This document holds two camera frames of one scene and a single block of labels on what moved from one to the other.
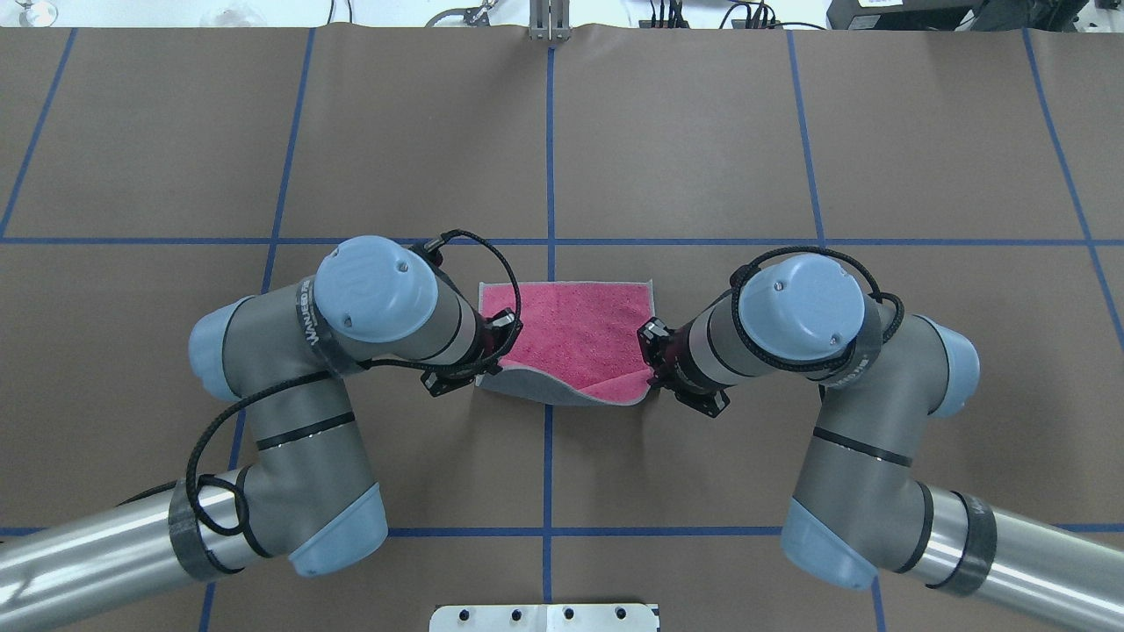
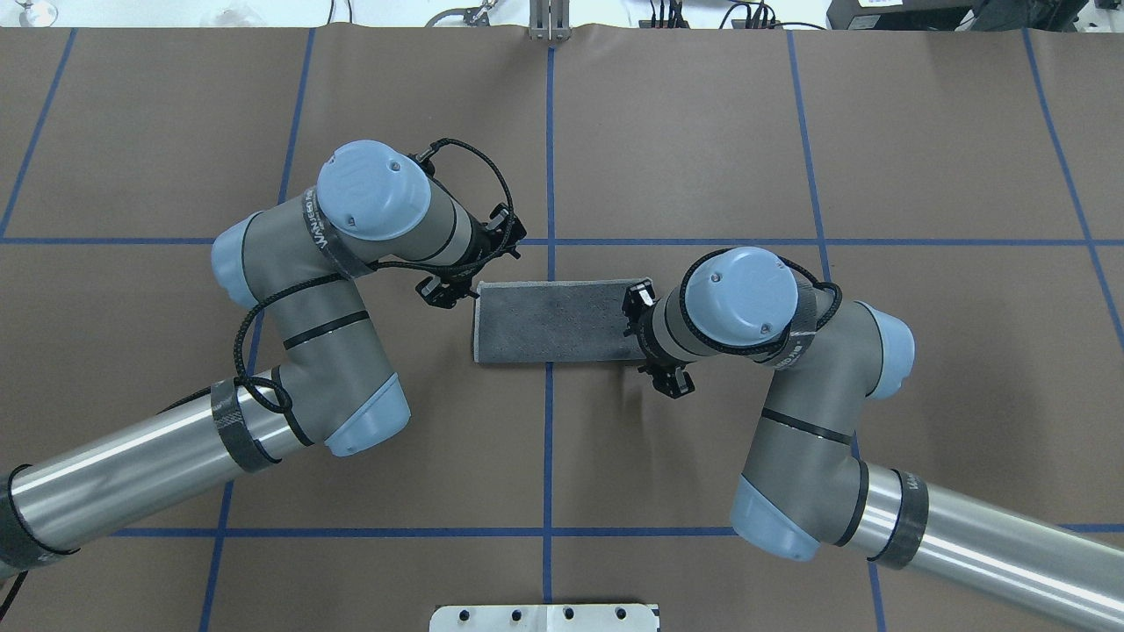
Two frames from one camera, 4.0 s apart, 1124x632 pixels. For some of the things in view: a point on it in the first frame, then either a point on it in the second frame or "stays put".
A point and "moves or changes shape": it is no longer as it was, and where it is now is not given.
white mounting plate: x=544 y=618 stays put
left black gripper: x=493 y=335 -> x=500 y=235
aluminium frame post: x=549 y=20 stays put
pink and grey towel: x=579 y=341 moves or changes shape
